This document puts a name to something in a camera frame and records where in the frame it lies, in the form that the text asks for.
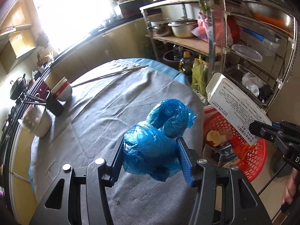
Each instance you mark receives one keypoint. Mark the red plastic bag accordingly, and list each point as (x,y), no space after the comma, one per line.
(228,31)

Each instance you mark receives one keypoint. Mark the black cooking pot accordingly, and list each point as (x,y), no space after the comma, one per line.
(17,88)

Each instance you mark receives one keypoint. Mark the white plastic bag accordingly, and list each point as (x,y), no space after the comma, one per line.
(250,83)

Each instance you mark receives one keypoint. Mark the stainless steel dish rack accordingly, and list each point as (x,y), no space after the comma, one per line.
(284,58)

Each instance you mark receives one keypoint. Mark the clear plastic bottle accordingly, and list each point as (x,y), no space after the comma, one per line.
(177,51)

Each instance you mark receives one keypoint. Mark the black rectangular device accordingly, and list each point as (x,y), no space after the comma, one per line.
(55,106)

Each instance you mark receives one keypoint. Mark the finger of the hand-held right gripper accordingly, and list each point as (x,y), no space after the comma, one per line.
(289,127)
(264,131)

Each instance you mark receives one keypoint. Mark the blue toothpaste box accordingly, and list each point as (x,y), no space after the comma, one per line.
(226,154)

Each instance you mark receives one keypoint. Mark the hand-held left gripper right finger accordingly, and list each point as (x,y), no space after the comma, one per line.
(187,164)

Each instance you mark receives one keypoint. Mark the blue plastic bag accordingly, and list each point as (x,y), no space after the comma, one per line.
(152,143)

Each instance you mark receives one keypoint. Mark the steel pot with lid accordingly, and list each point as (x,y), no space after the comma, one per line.
(184,29)

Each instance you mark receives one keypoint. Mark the wall shelf cabinet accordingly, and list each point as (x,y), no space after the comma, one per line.
(16,42)

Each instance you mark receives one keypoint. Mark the grey tablecloth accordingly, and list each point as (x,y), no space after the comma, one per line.
(98,112)

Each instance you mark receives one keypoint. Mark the red and white bowl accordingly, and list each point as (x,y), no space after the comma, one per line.
(62,90)

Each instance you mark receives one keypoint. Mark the white cardboard box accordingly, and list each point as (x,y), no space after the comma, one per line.
(234,100)

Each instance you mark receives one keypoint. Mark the clear container blue lid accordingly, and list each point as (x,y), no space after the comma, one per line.
(260,39)

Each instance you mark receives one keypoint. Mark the light blue under cloth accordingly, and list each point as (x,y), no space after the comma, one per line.
(164,66)

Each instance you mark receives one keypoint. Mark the steel basin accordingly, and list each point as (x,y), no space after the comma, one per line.
(269,14)

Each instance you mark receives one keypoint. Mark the clear plastic lid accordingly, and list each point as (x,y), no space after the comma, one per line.
(246,52)

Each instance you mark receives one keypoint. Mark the black appliance box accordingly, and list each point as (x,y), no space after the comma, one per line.
(131,8)

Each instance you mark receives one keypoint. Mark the pink plastic bag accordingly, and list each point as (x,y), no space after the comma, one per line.
(202,31)

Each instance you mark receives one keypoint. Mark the person's right hand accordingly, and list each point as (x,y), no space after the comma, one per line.
(289,192)

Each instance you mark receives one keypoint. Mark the yellow green packet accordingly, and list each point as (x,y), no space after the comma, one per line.
(199,75)

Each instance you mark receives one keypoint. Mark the red and white carton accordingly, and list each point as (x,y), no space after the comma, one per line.
(211,111)

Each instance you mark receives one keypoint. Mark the yellow fruit peel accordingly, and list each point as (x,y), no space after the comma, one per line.
(214,137)

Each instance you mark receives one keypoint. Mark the metal kitchen shelf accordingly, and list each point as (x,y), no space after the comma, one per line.
(187,43)

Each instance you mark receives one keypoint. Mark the red plastic basket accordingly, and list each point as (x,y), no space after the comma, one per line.
(250,164)

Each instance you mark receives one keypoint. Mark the long wooden stick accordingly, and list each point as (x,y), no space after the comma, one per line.
(110,74)

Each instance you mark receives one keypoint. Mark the white bowl with food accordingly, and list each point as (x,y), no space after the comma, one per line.
(37,121)

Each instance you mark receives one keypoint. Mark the black bucket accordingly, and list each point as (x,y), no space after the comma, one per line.
(170,59)

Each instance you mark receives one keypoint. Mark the small steel pot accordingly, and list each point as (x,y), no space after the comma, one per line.
(163,30)

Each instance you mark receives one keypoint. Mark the cooking oil bottle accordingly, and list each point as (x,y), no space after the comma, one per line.
(186,63)

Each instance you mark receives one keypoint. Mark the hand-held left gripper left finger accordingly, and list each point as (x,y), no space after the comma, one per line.
(116,161)

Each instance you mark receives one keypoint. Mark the steel tray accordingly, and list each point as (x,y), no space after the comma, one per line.
(234,75)

